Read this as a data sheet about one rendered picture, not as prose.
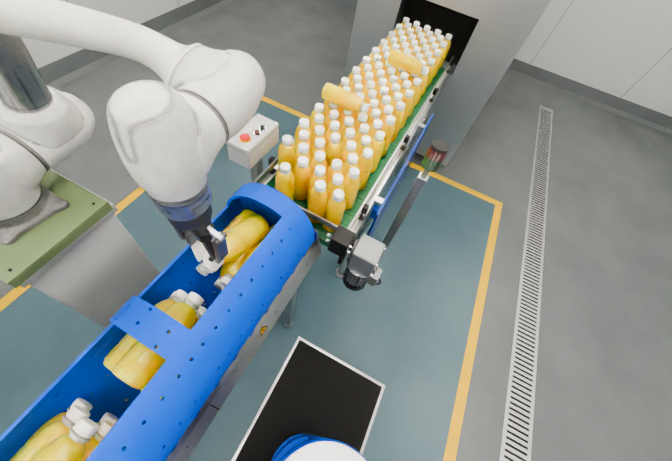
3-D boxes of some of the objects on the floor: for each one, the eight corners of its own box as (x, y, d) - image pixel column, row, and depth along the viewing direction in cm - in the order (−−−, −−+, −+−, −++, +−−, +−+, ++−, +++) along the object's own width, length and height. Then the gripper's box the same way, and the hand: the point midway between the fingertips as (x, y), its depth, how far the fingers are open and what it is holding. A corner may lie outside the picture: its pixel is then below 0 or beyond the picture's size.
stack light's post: (357, 285, 205) (416, 177, 117) (360, 280, 208) (420, 171, 119) (363, 288, 205) (426, 182, 116) (365, 283, 207) (429, 175, 118)
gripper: (130, 194, 52) (170, 256, 71) (209, 240, 50) (229, 292, 69) (164, 167, 57) (194, 233, 76) (239, 209, 54) (250, 266, 73)
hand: (208, 254), depth 70 cm, fingers closed on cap, 4 cm apart
